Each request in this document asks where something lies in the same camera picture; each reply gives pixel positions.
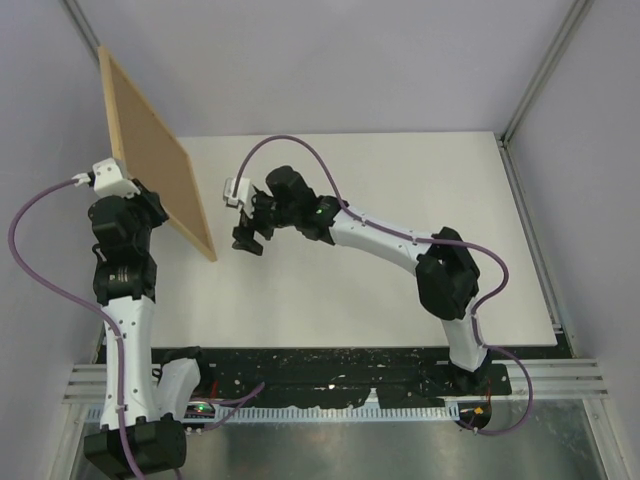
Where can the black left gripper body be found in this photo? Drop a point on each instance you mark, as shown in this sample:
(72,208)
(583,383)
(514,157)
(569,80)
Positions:
(147,210)

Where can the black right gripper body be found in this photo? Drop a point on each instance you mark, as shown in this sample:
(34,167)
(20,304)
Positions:
(265,216)

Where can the wooden picture frame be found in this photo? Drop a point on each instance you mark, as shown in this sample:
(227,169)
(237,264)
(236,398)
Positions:
(152,154)

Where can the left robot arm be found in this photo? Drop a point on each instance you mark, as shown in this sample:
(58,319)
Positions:
(141,430)

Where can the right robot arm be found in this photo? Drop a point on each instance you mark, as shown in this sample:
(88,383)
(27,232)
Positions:
(446,274)

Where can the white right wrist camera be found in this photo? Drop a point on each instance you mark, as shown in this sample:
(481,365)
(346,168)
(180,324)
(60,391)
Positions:
(238,193)

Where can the black speckled base plate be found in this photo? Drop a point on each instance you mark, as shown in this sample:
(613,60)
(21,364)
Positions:
(340,378)

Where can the white slotted cable duct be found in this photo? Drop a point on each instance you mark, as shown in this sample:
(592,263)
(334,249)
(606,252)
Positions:
(368,413)

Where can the left aluminium corner post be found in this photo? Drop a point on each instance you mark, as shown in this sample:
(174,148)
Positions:
(83,27)

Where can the aluminium corner post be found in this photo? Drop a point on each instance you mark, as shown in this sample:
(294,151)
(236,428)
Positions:
(83,27)
(560,41)

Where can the aluminium rail across front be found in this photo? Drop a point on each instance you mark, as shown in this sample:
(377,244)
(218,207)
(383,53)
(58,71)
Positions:
(558,379)

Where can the right aluminium corner post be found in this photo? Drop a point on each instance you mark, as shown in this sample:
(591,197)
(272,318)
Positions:
(560,41)

